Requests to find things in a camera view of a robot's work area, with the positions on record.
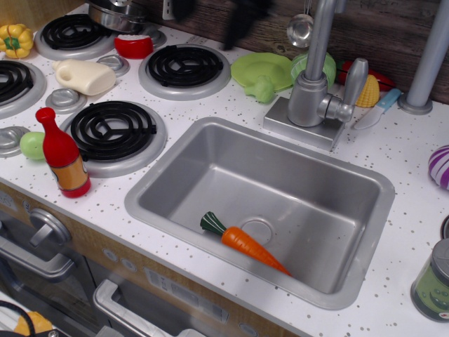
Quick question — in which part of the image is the purple striped toy onion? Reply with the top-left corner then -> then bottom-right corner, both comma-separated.
428,145 -> 448,190

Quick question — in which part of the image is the grey stove knob middle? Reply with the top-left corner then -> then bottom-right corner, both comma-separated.
46,88 -> 87,114

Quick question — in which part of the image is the grey oven dial knob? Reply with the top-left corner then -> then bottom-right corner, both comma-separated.
29,208 -> 72,248

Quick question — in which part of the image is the yellow toy bell pepper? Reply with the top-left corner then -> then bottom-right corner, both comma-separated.
1,24 -> 34,59

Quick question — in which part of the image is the red toy chili pepper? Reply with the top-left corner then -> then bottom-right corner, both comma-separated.
336,60 -> 396,91

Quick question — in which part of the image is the silver toy faucet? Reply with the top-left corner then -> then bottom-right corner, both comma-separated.
263,0 -> 368,151

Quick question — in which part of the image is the back left stove burner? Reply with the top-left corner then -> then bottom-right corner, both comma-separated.
34,14 -> 116,60

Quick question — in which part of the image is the grey stove knob upper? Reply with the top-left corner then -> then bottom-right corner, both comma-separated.
97,55 -> 130,77

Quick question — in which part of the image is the stainless steel toy pot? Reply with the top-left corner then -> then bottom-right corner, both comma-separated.
86,0 -> 148,33

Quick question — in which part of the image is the orange toy carrot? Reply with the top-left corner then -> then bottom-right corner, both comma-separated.
200,211 -> 292,277

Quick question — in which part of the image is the grey stove knob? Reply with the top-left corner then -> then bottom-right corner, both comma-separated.
46,88 -> 87,114
139,23 -> 167,49
0,126 -> 29,158
97,55 -> 130,77

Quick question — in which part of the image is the hanging grey slotted spatula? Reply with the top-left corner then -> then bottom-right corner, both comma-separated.
162,0 -> 175,20

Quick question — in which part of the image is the grey stove knob front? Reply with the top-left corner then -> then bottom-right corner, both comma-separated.
0,126 -> 29,158

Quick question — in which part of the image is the grey vertical support post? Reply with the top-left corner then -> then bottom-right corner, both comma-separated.
398,0 -> 448,115

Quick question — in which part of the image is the front left stove burner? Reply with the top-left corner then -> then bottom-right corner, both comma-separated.
1,60 -> 46,119

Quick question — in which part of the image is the silver hanging ladle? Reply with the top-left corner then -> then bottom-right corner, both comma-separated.
286,0 -> 314,48

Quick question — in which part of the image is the green toy lettuce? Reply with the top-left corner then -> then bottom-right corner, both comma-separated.
290,53 -> 337,88

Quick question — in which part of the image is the stove burner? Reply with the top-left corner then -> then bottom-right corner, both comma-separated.
1,60 -> 46,119
34,14 -> 116,60
138,44 -> 231,101
60,101 -> 168,178

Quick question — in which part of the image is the grey plastic sink basin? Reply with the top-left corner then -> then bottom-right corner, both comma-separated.
125,117 -> 395,310

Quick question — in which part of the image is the green toy apple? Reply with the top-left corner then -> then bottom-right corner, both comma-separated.
20,131 -> 45,160

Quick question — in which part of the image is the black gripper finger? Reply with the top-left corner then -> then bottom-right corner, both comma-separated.
222,0 -> 274,51
171,0 -> 196,21

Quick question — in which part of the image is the grey stove knob back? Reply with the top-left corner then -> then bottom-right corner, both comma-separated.
139,23 -> 167,49

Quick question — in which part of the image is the red toy ketchup bottle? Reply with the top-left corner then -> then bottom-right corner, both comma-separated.
36,107 -> 91,198

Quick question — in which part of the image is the front right stove burner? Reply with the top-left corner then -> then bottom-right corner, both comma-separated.
60,101 -> 168,178

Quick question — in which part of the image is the grey oven door handle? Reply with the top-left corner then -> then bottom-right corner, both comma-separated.
1,237 -> 76,283

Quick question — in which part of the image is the yellow toy below counter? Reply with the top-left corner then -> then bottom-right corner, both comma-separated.
13,312 -> 53,336

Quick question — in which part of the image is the blue handled toy knife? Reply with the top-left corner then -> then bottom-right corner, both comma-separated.
353,88 -> 402,130

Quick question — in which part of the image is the green labelled toy can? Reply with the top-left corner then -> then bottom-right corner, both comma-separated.
410,239 -> 448,322

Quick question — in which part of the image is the green toy plate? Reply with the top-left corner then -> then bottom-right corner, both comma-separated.
231,53 -> 293,91

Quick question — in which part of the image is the yellow toy corn cob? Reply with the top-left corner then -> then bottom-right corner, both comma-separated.
356,74 -> 380,108

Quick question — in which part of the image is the back right stove burner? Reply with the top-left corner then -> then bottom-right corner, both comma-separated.
138,44 -> 231,101

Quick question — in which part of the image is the cream toy milk jug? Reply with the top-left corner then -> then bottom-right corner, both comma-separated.
52,59 -> 116,96

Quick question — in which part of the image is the grey lower door handle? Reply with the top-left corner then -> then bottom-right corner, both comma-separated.
93,279 -> 185,336

